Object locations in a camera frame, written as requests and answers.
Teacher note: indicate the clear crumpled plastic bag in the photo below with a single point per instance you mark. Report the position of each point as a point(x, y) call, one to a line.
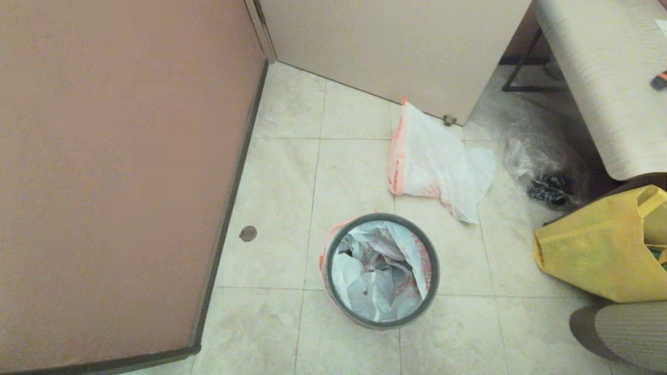
point(536, 151)

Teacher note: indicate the yellow fabric tote bag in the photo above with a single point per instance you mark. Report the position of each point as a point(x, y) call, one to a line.
point(589, 250)

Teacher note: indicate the small metal door stopper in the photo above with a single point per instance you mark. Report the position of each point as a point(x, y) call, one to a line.
point(449, 120)

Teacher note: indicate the beige door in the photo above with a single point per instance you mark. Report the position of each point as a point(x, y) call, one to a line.
point(391, 41)

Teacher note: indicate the small grey bottle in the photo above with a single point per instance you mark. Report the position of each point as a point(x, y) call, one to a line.
point(553, 69)

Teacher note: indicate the beige wood-grain table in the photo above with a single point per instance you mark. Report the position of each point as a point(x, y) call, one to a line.
point(604, 78)

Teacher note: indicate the dark brown curved furniture base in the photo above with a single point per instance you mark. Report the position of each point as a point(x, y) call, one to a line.
point(638, 181)

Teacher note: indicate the grey ribbed round seat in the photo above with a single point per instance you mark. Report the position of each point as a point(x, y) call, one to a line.
point(630, 333)

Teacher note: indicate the grey door frame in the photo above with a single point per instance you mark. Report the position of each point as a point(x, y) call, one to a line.
point(259, 28)

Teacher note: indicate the dark metal table leg frame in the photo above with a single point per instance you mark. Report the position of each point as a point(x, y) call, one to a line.
point(536, 89)

